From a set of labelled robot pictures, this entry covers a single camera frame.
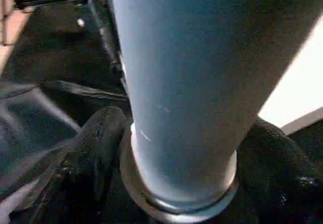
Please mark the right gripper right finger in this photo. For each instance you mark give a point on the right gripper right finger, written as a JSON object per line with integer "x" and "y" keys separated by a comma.
{"x": 282, "y": 173}

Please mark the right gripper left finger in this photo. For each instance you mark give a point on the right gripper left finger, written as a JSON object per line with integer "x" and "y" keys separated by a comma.
{"x": 91, "y": 158}

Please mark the white plastic table top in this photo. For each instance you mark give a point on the white plastic table top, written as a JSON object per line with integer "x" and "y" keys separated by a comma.
{"x": 303, "y": 93}

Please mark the white plastic table leg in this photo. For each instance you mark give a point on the white plastic table leg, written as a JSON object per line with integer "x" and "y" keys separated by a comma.
{"x": 202, "y": 82}

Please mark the black plastic mat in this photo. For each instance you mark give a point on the black plastic mat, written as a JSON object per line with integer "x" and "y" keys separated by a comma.
{"x": 30, "y": 133}

